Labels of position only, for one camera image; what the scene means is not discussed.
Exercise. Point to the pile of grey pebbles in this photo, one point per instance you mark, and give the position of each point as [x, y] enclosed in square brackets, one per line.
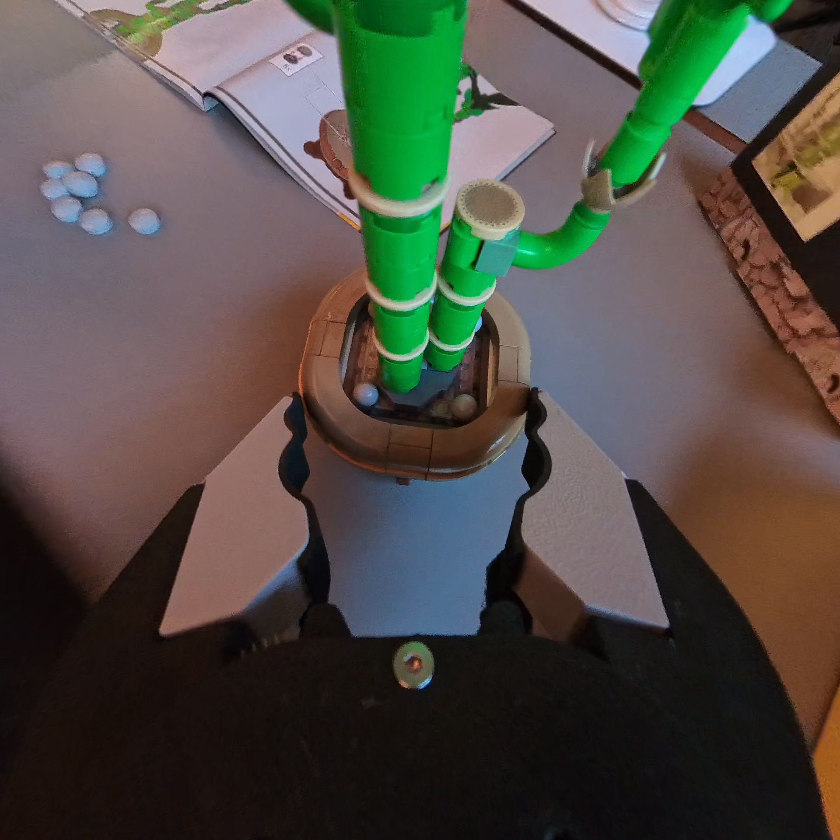
[80, 185]

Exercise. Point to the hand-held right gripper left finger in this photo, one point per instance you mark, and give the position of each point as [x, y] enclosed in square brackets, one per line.
[243, 538]

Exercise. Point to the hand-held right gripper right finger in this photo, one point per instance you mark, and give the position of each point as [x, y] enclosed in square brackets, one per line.
[584, 538]

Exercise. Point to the grey desk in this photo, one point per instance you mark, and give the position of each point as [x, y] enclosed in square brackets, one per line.
[164, 341]
[761, 98]

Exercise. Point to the green toy brick bamboo plant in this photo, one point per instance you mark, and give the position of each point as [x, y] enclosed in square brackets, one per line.
[400, 131]

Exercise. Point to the black toy box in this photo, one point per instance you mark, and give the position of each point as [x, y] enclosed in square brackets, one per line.
[774, 275]

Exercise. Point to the black studded mat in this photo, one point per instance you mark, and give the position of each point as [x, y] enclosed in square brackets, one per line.
[33, 538]

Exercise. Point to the white instruction booklet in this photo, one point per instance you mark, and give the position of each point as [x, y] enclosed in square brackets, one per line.
[262, 85]

